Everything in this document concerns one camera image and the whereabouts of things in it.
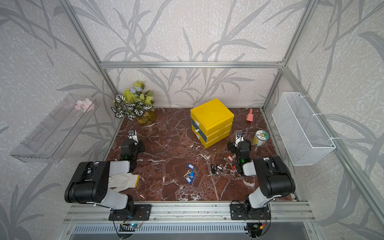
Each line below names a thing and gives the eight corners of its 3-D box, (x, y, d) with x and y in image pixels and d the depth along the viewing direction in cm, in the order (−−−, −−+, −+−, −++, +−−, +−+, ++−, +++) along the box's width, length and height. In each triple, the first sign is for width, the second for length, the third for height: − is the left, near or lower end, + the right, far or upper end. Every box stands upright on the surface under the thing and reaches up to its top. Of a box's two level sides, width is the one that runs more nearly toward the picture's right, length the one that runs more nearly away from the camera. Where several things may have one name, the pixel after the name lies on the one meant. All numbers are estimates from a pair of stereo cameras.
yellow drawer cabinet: (205, 150, 98) (205, 131, 81) (191, 131, 108) (189, 110, 91) (229, 136, 105) (235, 115, 88) (214, 119, 115) (217, 98, 98)
